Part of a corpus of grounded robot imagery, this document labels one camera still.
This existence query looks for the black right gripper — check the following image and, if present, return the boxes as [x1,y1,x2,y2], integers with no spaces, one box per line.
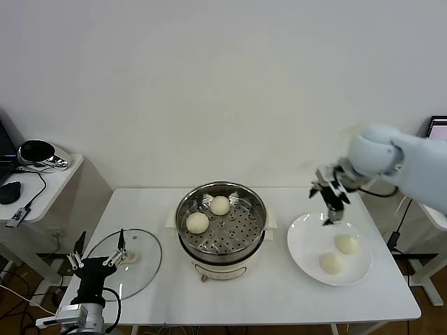
[308,163,352,228]

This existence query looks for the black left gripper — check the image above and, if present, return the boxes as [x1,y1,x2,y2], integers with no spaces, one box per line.
[66,228,129,306]

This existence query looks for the white steamed baozi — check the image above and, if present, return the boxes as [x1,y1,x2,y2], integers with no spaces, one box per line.
[334,234,360,255]
[210,195,231,216]
[318,253,345,276]
[185,212,210,235]

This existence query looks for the round glass pot lid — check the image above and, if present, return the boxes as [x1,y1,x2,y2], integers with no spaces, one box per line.
[82,228,164,302]

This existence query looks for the perforated steel steamer basket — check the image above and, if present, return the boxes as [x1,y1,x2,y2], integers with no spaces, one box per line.
[175,180,269,265]

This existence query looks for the white round plate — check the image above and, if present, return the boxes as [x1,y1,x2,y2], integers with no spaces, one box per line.
[286,212,373,288]

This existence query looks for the white side table with label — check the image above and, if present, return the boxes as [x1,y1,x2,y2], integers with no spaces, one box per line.
[361,181,447,308]

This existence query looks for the white side table with mouse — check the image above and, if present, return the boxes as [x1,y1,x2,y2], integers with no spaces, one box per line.
[0,153,113,292]

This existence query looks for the grey usb hub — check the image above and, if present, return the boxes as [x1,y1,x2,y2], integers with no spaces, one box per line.
[6,206,32,230]

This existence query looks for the black computer mouse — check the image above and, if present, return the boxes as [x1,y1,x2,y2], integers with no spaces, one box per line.
[0,181,22,205]

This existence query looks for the chrome and black device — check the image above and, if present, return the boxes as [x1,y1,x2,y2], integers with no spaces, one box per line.
[17,139,73,174]

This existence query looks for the white electric cooking pot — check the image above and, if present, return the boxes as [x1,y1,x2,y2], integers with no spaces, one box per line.
[164,208,279,283]

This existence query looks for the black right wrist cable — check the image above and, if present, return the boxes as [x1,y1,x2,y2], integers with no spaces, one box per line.
[359,186,399,197]

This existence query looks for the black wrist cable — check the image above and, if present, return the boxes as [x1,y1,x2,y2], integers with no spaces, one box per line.
[101,288,122,331]
[359,186,399,197]

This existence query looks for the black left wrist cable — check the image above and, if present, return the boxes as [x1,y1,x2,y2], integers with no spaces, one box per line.
[101,288,122,331]

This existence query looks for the white laptop cable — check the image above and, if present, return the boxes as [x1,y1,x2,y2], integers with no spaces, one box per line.
[395,195,411,218]

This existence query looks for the black cable with adapter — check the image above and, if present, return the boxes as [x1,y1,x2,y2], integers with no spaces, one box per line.
[386,198,413,255]

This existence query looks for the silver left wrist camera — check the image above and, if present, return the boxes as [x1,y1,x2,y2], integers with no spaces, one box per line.
[36,303,88,327]

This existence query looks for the black hub cable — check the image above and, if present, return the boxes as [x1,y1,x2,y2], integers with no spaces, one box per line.
[15,166,48,210]

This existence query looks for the white floor cable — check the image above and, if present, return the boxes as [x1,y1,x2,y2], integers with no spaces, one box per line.
[0,284,55,317]

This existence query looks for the dark laptop with white cable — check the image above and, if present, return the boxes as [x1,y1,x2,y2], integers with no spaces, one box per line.
[425,116,447,142]

